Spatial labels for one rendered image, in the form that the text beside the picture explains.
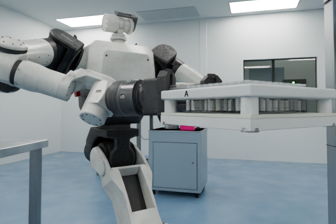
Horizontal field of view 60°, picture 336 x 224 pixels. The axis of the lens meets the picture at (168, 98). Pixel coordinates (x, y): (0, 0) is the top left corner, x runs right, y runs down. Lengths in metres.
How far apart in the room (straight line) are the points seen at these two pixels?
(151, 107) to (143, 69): 0.44
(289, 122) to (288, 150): 5.59
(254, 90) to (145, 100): 0.30
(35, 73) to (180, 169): 2.82
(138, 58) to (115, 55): 0.09
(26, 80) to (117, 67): 0.37
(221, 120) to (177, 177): 3.00
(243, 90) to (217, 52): 5.71
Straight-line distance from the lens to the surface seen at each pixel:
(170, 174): 3.48
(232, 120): 0.46
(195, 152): 3.37
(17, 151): 1.33
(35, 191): 1.53
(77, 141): 7.20
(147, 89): 0.67
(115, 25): 1.14
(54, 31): 1.08
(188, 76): 1.18
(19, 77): 0.78
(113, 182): 1.01
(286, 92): 0.51
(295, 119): 0.53
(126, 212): 1.00
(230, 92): 0.46
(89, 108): 0.72
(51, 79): 0.76
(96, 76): 0.76
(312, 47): 6.23
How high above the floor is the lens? 1.02
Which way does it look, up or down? 2 degrees up
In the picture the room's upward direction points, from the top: straight up
